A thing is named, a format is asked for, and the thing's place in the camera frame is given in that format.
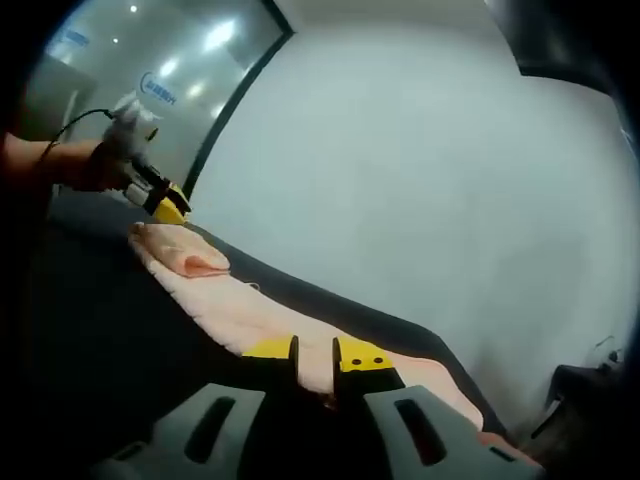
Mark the black table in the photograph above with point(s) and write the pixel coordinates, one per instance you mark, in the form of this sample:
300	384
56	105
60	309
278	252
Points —
100	310

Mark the pink towel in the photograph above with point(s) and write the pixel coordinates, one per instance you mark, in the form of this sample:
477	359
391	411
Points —
250	310

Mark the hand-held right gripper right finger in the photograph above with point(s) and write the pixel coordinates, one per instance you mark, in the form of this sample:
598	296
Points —
450	445

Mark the dark glass door frame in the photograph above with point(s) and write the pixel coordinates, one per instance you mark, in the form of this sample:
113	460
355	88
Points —
235	90

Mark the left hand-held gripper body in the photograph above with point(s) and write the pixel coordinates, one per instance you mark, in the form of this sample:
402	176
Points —
127	130

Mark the person's left hand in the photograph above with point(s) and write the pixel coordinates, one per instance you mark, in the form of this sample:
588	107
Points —
105	167

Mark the large black monitor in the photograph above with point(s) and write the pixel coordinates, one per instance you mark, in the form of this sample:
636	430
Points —
565	45

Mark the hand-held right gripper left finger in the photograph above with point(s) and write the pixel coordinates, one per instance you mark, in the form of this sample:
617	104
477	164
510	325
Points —
200	435

